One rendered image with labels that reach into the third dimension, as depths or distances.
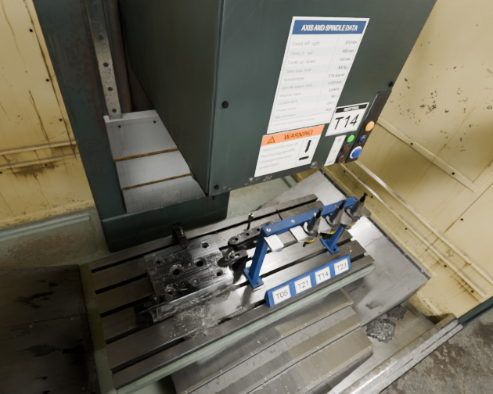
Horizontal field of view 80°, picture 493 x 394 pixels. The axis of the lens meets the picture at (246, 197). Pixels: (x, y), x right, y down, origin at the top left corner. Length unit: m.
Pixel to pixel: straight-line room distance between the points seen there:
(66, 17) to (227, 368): 1.30
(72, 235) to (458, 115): 1.96
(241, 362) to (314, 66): 1.12
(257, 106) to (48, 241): 1.61
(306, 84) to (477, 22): 0.97
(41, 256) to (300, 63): 1.66
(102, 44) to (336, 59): 0.74
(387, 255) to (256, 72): 1.43
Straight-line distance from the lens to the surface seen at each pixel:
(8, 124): 1.66
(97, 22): 1.08
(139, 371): 1.18
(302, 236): 1.10
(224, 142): 0.55
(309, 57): 0.56
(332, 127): 0.70
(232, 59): 0.48
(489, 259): 1.58
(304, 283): 1.32
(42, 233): 2.01
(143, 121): 1.22
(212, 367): 1.34
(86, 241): 1.89
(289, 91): 0.56
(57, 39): 1.13
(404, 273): 1.75
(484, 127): 1.45
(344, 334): 1.56
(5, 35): 1.50
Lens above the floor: 2.03
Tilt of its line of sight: 44 degrees down
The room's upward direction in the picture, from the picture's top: 12 degrees clockwise
